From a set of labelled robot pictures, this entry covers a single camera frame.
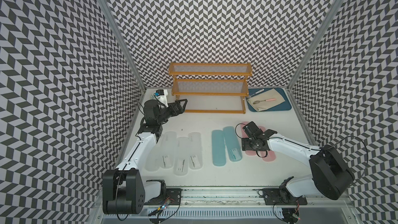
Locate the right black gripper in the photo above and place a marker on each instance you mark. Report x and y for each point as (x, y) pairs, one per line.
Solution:
(245, 146)

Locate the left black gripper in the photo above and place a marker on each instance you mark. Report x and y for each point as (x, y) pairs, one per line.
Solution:
(180, 110)

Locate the pink pencil case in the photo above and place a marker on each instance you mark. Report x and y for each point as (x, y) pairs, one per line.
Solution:
(265, 156)
(263, 129)

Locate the teal pencil case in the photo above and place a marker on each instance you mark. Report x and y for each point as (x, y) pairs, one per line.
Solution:
(232, 144)
(218, 148)

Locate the clear pencil case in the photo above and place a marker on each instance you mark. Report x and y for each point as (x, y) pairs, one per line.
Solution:
(195, 151)
(153, 159)
(181, 164)
(168, 148)

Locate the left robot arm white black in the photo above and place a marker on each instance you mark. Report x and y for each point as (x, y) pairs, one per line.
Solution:
(124, 192)

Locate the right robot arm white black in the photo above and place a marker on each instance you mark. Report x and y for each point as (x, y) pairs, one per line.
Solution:
(330, 175)

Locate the wooden three-tier shelf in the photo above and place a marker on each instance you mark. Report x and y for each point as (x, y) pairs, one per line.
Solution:
(211, 79)

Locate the teal tray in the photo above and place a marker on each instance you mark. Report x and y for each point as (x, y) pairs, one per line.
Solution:
(283, 107)

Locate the beige cloth napkin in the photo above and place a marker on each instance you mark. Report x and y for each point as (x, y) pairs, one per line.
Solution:
(273, 93)

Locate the pink handled spoon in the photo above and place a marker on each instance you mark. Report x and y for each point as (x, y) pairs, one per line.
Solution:
(266, 100)

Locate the white handled fork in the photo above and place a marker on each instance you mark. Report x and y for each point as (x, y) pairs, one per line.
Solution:
(256, 93)

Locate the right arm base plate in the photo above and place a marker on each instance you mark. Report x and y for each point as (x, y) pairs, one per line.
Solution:
(281, 197)

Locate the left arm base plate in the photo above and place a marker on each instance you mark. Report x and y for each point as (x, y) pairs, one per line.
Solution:
(172, 194)

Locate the aluminium front rail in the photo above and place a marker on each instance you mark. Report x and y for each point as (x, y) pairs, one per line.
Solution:
(248, 197)

